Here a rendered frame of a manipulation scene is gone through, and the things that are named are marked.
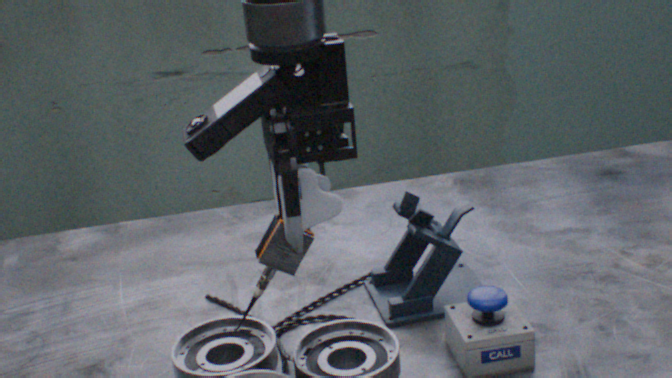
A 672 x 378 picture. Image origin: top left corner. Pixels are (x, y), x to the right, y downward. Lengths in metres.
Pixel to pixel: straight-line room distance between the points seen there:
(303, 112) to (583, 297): 0.40
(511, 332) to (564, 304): 0.15
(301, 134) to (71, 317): 0.40
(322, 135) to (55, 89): 1.66
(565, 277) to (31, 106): 1.70
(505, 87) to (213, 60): 0.83
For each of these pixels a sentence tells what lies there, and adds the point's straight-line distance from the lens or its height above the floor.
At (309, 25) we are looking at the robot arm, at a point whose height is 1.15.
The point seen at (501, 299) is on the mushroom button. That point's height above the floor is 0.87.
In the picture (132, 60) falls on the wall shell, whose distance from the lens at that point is 2.44.
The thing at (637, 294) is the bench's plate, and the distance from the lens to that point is 1.08.
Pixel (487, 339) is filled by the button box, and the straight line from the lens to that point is 0.91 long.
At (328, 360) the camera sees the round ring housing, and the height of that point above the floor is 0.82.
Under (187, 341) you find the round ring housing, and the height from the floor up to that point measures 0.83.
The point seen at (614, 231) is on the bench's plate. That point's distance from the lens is 1.21.
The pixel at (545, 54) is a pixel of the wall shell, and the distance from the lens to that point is 2.65.
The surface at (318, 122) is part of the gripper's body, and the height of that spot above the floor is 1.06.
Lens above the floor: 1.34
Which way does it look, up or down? 24 degrees down
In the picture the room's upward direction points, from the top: 5 degrees counter-clockwise
